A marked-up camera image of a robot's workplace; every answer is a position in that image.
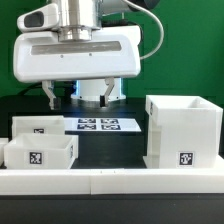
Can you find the white border rail frame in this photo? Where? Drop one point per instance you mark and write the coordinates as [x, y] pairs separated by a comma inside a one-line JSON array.
[[112, 181]]

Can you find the white drawer cabinet frame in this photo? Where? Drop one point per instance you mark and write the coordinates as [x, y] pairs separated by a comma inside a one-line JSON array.
[[183, 132]]

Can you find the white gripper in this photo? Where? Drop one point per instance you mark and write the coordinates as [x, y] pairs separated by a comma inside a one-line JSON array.
[[112, 52]]

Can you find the white front drawer box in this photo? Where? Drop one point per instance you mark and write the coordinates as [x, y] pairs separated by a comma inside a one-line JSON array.
[[41, 151]]

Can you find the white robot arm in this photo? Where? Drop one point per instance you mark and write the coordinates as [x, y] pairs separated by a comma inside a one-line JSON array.
[[66, 40]]

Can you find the white drawer box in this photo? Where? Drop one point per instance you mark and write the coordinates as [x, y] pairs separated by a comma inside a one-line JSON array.
[[41, 151], [38, 124]]

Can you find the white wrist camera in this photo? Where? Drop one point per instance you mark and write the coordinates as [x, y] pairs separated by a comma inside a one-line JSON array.
[[44, 18]]

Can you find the white marker sheet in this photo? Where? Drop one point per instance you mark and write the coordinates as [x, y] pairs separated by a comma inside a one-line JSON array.
[[102, 124]]

